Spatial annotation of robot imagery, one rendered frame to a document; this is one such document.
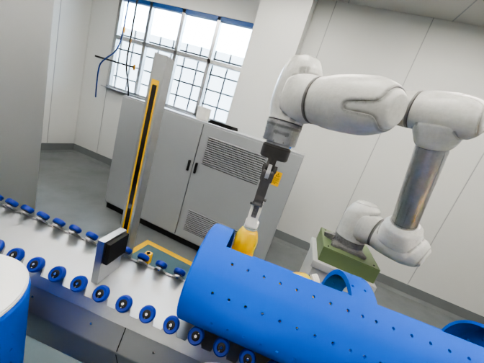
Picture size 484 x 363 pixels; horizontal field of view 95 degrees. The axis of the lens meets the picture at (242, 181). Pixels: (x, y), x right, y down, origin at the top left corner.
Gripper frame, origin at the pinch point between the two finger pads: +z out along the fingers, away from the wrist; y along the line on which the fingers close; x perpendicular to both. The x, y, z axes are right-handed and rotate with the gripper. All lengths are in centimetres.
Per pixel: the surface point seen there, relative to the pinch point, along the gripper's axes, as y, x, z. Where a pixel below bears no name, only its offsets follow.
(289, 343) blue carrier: 14.7, 17.5, 21.9
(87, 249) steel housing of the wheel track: -6, -55, 38
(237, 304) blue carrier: 14.0, 3.2, 17.8
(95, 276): 6, -41, 35
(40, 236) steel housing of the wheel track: -3, -72, 38
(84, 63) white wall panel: -332, -396, -47
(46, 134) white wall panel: -280, -404, 94
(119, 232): -1.2, -40.2, 22.6
